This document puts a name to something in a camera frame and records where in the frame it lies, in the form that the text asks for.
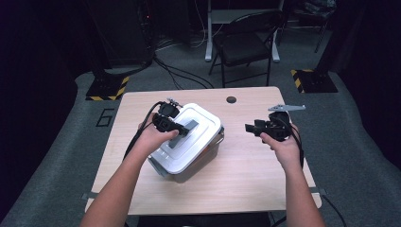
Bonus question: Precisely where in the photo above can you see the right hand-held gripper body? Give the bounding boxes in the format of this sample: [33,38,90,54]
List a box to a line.
[253,104,306,142]

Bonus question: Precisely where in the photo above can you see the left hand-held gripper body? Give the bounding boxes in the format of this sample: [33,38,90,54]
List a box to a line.
[151,97,183,134]

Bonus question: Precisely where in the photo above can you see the white container lid grey handle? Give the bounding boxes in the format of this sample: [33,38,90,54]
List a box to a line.
[148,102,222,175]

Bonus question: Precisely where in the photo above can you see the clear plastic storage container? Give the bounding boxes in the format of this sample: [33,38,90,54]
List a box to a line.
[148,126,226,183]

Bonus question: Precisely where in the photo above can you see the person's right hand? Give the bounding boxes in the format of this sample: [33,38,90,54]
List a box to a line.
[259,123,305,171]

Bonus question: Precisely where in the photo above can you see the person's left hand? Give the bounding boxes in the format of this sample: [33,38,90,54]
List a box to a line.
[135,113,180,159]

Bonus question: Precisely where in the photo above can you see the black striped stand base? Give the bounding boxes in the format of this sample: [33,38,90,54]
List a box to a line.
[85,75,131,102]
[290,68,339,95]

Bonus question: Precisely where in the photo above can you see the black folding chair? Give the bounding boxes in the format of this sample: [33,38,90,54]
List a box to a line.
[207,9,285,89]

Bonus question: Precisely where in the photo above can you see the person's dark clothing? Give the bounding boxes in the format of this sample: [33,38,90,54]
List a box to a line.
[136,211,272,227]

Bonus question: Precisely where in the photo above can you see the dark chair with cloth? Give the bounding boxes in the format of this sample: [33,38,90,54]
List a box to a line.
[291,0,337,54]

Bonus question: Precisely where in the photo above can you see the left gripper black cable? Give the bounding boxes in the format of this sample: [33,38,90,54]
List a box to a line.
[123,100,165,160]

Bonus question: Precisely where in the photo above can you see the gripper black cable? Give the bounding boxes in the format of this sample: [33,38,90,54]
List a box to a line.
[123,100,165,160]
[277,116,305,170]

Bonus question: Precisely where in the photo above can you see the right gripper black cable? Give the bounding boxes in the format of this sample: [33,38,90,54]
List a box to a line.
[277,116,305,170]

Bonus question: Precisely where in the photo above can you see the black floor cables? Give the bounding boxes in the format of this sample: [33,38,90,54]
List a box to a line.
[152,53,216,91]

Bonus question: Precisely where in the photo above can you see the white metal desk frame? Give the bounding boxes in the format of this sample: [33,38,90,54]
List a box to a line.
[204,0,285,63]

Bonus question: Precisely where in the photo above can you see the black cable at bracket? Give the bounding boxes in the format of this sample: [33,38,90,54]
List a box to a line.
[321,194,348,227]

